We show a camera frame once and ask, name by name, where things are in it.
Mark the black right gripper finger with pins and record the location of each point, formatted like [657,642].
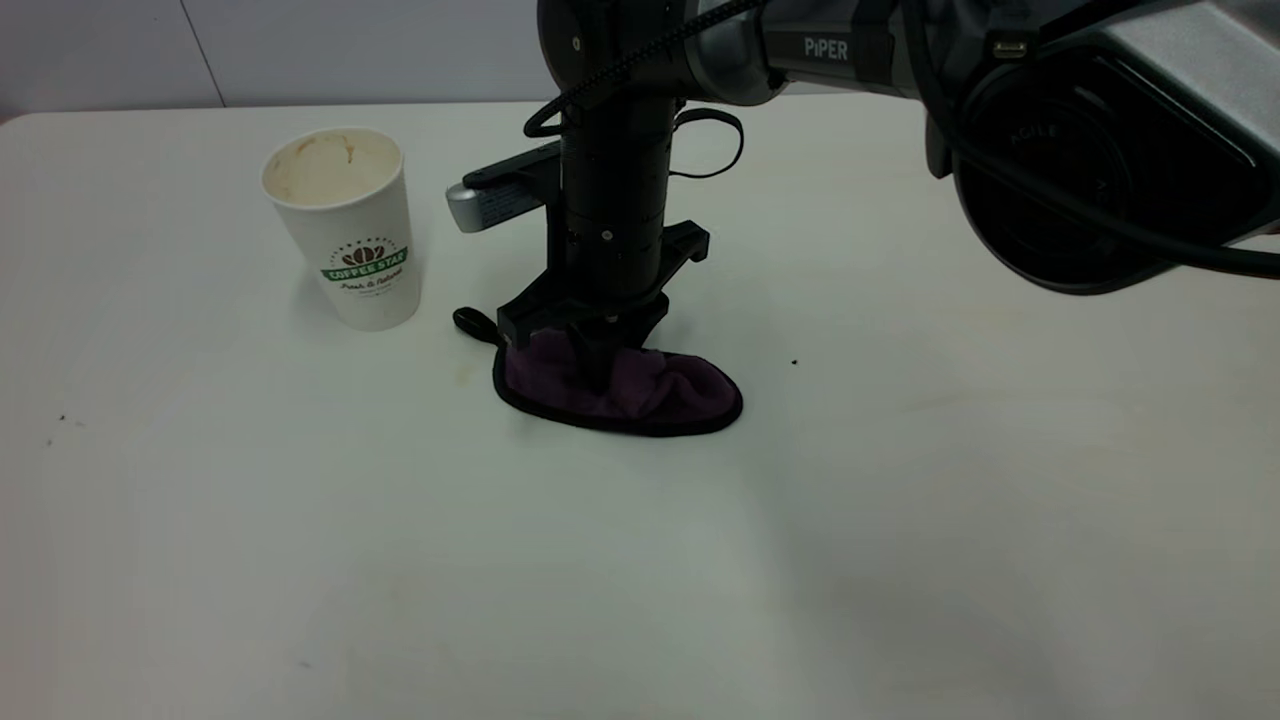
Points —
[588,362]
[618,352]

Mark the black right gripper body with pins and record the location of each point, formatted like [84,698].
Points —
[605,270]

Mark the purple cloth with black trim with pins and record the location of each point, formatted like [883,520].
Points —
[670,392]

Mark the white paper coffee cup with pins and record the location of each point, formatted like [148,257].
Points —
[355,235]

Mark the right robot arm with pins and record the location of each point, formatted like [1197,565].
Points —
[1100,150]

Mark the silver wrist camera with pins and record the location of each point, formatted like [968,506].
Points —
[490,200]

